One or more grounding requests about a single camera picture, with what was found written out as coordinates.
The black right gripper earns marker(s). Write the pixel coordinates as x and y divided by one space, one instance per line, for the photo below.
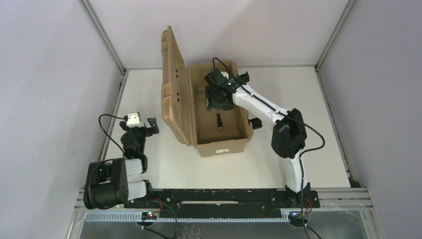
217 105

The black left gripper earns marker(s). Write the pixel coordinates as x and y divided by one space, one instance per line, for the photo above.
145 129

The black yellow handled screwdriver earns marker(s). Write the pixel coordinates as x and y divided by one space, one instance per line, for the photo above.
219 121

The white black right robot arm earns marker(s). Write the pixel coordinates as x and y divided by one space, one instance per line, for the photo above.
288 129

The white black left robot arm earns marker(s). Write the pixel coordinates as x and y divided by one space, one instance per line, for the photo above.
107 182

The tan plastic toolbox bin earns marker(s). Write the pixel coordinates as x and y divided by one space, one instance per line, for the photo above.
183 104

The black far toolbox latch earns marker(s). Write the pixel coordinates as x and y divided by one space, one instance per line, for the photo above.
244 78

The black toolbox latch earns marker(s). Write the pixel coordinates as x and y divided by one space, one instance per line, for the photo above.
256 123
244 78

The black near toolbox latch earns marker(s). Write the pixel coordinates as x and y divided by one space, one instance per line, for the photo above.
256 123

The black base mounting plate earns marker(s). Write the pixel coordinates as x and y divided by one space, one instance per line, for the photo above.
223 202

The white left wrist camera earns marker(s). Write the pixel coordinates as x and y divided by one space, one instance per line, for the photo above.
133 120

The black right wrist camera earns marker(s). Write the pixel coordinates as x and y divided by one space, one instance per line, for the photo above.
216 78

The grey slotted cable duct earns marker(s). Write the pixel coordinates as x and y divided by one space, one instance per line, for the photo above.
115 216

